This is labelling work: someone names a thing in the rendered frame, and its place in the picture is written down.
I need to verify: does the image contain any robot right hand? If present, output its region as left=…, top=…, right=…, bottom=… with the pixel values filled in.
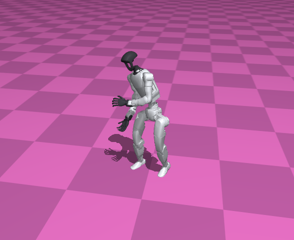
left=117, top=115, right=132, bottom=132

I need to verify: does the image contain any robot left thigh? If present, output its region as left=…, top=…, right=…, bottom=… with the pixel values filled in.
left=154, top=114, right=169, bottom=153

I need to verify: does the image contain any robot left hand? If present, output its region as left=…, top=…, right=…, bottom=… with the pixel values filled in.
left=112, top=95, right=132, bottom=107

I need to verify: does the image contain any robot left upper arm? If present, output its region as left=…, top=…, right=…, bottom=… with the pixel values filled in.
left=143, top=72, right=154, bottom=104

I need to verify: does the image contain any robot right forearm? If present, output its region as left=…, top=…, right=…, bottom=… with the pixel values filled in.
left=126, top=99, right=137, bottom=118

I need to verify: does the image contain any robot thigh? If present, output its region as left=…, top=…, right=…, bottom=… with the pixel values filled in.
left=154, top=114, right=169, bottom=153
left=133, top=110, right=149, bottom=148

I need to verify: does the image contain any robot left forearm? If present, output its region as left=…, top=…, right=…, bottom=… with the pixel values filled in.
left=127, top=96, right=148, bottom=107

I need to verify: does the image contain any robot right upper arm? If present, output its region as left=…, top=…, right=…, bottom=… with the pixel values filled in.
left=127, top=74, right=141, bottom=100

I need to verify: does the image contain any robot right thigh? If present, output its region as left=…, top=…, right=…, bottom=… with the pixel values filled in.
left=133, top=110, right=149, bottom=148

